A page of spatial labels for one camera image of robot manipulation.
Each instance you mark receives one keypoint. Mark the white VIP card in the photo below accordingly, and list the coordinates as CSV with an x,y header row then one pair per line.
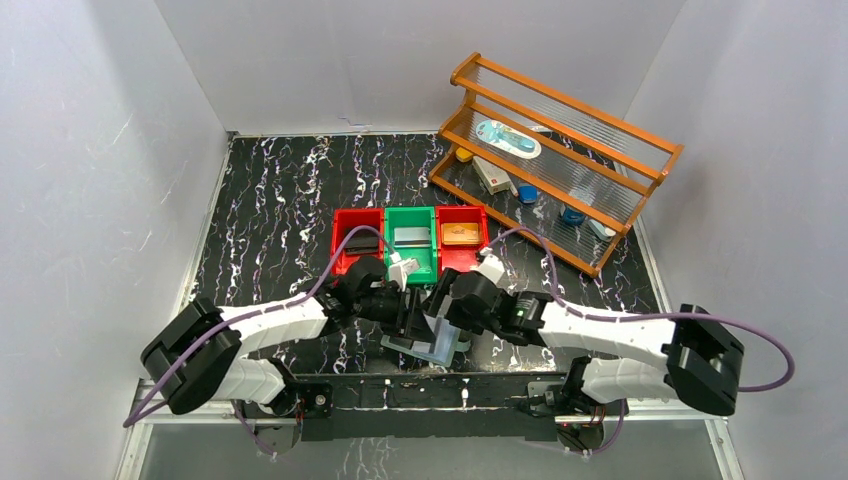
x,y
412,237

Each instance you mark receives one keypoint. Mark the yellow round item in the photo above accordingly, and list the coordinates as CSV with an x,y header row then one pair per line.
x,y
463,155

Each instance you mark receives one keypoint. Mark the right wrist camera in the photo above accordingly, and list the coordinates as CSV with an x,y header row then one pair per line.
x,y
490,266

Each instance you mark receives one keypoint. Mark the orange card in bin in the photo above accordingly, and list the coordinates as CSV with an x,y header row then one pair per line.
x,y
461,233

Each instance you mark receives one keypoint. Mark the black card in bin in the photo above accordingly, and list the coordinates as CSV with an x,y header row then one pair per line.
x,y
362,243

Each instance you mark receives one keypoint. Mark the blue round item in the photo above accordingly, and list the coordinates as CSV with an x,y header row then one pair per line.
x,y
527,194

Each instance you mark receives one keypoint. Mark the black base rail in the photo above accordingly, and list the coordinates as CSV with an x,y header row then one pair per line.
x,y
532,406

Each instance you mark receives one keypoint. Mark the dark blue round container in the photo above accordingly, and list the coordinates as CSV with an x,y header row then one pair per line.
x,y
571,216

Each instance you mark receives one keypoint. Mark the orange wooden shelf rack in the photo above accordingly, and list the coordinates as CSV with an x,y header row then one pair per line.
x,y
593,161

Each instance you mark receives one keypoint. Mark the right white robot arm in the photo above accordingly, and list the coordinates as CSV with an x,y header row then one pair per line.
x,y
688,356

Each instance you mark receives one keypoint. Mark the green card holder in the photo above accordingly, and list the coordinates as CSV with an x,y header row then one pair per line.
x,y
449,340

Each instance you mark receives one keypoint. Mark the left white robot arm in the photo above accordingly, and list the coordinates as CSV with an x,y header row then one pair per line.
x,y
205,352

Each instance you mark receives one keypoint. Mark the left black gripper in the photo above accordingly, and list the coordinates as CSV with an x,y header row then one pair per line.
x,y
406,311

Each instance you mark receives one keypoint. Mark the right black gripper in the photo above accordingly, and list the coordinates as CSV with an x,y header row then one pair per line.
x,y
438,307

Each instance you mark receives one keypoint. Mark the light blue small item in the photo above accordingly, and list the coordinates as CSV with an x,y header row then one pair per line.
x,y
601,231

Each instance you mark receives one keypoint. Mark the red bin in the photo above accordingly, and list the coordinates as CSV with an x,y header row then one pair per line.
x,y
463,257
346,220

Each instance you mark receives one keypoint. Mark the white small box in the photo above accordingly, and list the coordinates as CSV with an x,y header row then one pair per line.
x,y
494,179

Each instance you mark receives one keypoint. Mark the green bin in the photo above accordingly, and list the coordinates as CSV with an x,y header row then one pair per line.
x,y
426,257

